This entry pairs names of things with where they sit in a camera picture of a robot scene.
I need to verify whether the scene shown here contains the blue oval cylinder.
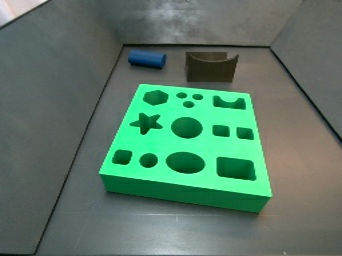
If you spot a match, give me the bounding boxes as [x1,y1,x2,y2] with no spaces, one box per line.
[128,50,167,68]

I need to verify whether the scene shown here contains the green foam shape board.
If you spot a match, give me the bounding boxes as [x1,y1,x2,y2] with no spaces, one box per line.
[99,84,273,213]

